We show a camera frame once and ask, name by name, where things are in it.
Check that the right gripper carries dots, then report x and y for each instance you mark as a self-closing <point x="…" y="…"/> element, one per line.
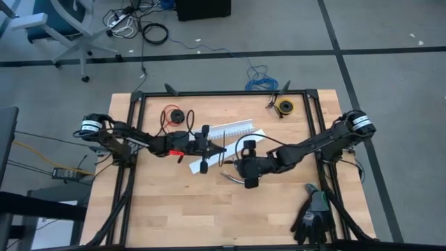
<point x="266" y="165"/>

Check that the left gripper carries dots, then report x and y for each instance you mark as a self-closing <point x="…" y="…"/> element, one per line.
<point x="193" y="146"/>

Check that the white duct cover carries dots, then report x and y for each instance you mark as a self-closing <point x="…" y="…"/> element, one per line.
<point x="194" y="167"/>

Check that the black zip tie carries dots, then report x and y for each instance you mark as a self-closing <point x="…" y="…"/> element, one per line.
<point x="224" y="139"/>

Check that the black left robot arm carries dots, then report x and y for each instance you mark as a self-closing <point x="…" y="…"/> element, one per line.
<point x="139" y="139"/>

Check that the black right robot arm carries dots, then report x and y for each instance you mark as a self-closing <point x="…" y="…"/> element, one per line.
<point x="324" y="139"/>

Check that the red tag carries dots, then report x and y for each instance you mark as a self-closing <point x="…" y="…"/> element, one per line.
<point x="176" y="152"/>

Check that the dark pliers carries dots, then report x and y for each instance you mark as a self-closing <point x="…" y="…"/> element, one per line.
<point x="271" y="102"/>

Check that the black grey work glove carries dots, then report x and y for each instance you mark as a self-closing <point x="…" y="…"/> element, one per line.
<point x="306" y="223"/>
<point x="318" y="202"/>

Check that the black equipment box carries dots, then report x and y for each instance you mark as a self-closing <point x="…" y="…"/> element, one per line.
<point x="202" y="8"/>

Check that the black power adapter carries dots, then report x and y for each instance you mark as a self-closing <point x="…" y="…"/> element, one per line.
<point x="64" y="173"/>

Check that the white power strip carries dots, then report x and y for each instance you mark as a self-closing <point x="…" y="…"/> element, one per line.
<point x="120" y="19"/>

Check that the office chair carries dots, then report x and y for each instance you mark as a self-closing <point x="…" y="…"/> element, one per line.
<point x="82" y="35"/>

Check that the black bench beam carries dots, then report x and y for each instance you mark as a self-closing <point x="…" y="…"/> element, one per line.
<point x="35" y="205"/>

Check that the black aluminium frame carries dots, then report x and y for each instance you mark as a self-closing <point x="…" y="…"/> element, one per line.
<point x="226" y="93"/>

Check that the black frame clamp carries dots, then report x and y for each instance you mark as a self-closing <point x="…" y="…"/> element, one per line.
<point x="285" y="87"/>
<point x="170" y="89"/>

